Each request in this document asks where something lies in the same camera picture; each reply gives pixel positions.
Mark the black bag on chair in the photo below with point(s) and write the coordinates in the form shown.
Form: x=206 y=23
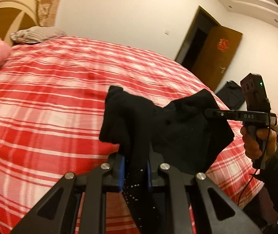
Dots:
x=231 y=95

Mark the red door decoration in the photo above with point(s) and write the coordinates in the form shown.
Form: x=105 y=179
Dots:
x=223 y=45

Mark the black pants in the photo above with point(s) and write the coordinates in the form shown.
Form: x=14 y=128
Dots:
x=180 y=132

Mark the striped grey pillow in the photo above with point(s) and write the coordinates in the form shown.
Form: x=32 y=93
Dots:
x=36 y=34

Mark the metal door handle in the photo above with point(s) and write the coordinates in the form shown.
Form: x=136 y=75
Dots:
x=222 y=69

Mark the brown wooden door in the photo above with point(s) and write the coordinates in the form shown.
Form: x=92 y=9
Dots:
x=206 y=67

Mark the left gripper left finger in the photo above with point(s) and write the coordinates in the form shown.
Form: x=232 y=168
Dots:
x=76 y=203

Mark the cream wooden headboard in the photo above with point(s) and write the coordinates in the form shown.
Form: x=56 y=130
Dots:
x=16 y=15

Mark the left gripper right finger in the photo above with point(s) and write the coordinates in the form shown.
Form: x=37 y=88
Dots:
x=191 y=204

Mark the right hand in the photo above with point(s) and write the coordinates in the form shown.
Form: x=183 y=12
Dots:
x=252 y=149

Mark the red plaid bed sheet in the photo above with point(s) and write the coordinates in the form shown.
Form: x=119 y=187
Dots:
x=51 y=110

